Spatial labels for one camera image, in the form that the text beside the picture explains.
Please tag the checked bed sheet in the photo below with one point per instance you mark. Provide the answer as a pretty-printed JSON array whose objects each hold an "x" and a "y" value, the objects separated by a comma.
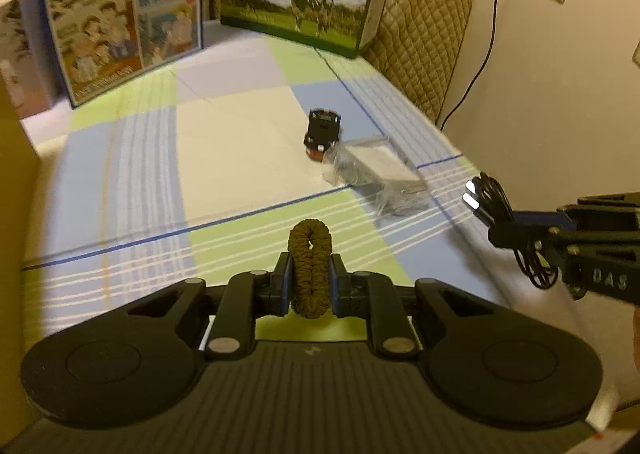
[{"x": 198, "y": 169}]

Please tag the white appliance box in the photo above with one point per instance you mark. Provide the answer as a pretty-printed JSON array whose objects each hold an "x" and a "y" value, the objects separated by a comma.
[{"x": 28, "y": 61}]

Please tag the brown hair scrunchie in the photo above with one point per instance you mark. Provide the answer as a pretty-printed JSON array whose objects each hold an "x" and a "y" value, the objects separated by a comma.
[{"x": 310, "y": 246}]

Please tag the clear bag white pads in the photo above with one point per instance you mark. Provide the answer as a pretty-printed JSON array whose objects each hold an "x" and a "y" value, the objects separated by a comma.
[{"x": 377, "y": 168}]

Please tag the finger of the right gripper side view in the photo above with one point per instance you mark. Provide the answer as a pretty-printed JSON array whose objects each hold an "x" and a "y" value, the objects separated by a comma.
[{"x": 517, "y": 230}]

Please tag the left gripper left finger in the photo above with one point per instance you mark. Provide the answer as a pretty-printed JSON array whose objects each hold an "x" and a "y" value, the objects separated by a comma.
[{"x": 236, "y": 306}]

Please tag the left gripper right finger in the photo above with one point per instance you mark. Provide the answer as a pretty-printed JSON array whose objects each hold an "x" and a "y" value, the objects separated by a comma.
[{"x": 384, "y": 306}]

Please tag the open cardboard box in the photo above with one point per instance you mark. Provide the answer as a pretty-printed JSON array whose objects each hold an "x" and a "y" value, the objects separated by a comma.
[{"x": 19, "y": 164}]

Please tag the quilted beige cover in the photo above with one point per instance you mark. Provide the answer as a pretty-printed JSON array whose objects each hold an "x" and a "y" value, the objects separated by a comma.
[{"x": 417, "y": 48}]

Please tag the blue milk carton box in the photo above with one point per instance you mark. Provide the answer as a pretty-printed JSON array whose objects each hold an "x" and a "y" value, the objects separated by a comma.
[{"x": 101, "y": 44}]

